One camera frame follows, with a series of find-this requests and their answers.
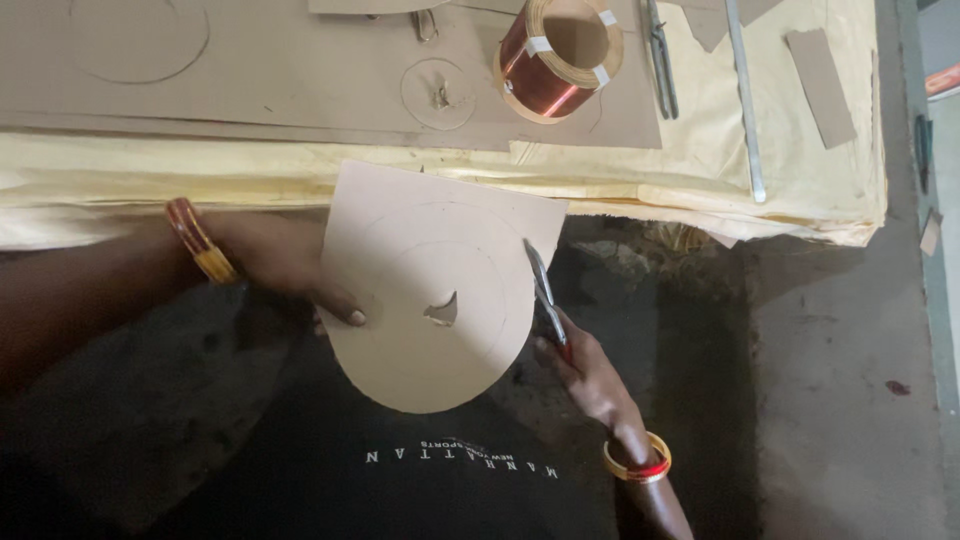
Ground person's left hand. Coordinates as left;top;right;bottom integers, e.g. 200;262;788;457
201;212;368;337

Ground person's right hand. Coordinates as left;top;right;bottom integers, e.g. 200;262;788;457
534;306;640;430

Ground red-handled metal scissors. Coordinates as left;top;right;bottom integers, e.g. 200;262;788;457
522;238;575;365

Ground brown cardboard piece with circles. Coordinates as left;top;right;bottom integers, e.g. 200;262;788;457
318;159;570;415

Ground red and gold right bangle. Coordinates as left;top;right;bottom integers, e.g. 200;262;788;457
602;430;673;485

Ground red and gold bangle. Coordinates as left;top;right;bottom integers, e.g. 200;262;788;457
602;430;673;485
165;197;240;286

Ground person's black printed shirt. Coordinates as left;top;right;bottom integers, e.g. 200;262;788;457
0;281;624;540

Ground yellow paper sheets stack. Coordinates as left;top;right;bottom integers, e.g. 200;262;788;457
0;0;889;252

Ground dark metal pliers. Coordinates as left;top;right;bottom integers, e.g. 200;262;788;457
645;0;681;121

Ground long metal rod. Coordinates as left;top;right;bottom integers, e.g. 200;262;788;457
723;0;768;204

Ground metal compass tool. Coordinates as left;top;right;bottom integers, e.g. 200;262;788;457
366;7;441;45

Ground red and gold left bangle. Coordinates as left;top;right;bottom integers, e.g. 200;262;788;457
165;197;240;286

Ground brown cardboard scrap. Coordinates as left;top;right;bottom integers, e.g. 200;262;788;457
663;0;785;54

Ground large brown cardboard sheet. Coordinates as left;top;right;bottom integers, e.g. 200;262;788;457
0;0;664;153

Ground small brown cardboard strip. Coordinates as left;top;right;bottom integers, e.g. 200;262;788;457
785;28;859;150

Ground small cardboard scrap on floor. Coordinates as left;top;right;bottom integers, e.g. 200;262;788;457
919;207;944;258

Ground dark green pen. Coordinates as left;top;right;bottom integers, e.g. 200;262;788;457
913;114;934;196

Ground orange and white object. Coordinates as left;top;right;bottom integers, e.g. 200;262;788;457
924;63;960;102

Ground copper wire coil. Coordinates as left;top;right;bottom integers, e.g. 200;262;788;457
492;0;626;126

